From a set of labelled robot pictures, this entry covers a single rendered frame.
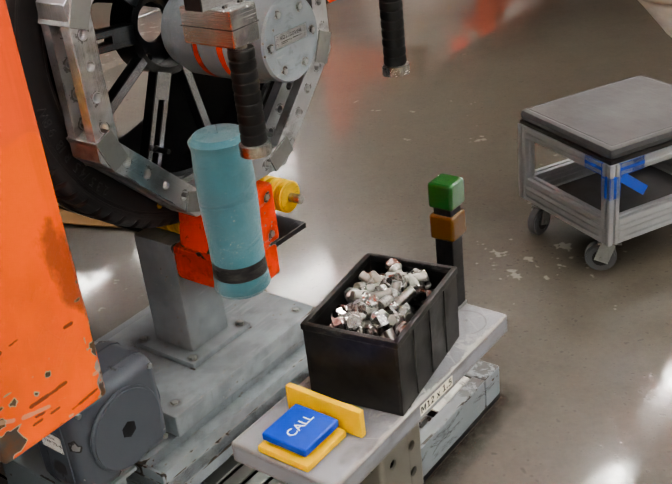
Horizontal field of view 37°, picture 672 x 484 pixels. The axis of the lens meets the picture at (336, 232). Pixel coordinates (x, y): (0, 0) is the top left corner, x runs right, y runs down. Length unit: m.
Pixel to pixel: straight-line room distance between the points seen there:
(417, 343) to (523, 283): 1.17
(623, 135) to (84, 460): 1.42
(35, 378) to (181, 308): 0.65
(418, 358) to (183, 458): 0.58
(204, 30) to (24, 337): 0.44
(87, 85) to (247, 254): 0.34
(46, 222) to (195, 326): 0.74
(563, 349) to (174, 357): 0.84
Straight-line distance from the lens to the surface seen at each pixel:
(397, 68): 1.56
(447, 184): 1.40
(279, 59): 1.45
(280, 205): 1.75
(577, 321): 2.30
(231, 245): 1.49
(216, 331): 1.92
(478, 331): 1.46
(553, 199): 2.53
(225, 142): 1.42
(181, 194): 1.57
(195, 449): 1.77
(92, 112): 1.41
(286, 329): 1.92
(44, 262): 1.19
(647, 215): 2.46
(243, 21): 1.27
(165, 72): 1.64
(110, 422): 1.56
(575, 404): 2.06
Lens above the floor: 1.26
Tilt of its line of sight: 27 degrees down
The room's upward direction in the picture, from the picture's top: 7 degrees counter-clockwise
